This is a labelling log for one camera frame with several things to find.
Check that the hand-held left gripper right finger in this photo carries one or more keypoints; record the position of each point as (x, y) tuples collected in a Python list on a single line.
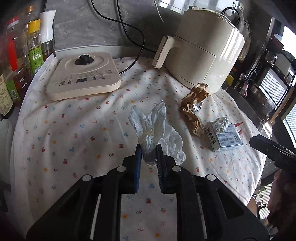
[(160, 166)]

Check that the small pink figure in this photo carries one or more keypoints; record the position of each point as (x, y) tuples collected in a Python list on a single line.
[(243, 89)]

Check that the hanging plastic bags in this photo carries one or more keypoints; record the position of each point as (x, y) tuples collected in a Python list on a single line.
[(245, 27)]

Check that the person's right hand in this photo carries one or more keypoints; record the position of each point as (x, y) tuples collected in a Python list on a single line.
[(282, 197)]

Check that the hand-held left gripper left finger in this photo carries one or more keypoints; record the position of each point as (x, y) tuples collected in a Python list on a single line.
[(138, 162)]

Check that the blue and white carton box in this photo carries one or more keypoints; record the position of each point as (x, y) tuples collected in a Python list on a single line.
[(225, 140)]

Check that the wooden cutting board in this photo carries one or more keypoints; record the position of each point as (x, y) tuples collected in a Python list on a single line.
[(281, 105)]

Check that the white air fryer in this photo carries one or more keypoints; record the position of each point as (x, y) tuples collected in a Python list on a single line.
[(203, 53)]

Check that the row of condiment bottles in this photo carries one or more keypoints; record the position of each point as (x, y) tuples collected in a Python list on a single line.
[(34, 53)]

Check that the silver foil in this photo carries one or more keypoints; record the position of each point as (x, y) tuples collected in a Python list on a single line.
[(196, 107)]

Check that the black dish rack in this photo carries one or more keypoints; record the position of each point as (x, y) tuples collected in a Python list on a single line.
[(272, 69)]

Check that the white pill blister pack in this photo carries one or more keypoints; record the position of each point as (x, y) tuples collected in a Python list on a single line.
[(220, 125)]

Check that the brown paper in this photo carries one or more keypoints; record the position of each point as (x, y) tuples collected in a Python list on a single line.
[(194, 97)]

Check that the floral tablecloth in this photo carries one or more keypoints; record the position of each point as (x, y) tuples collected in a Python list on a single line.
[(69, 139)]

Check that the white tissue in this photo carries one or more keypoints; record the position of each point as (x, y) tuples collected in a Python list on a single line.
[(157, 129)]

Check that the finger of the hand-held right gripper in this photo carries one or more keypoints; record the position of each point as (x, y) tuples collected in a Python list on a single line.
[(266, 148)]

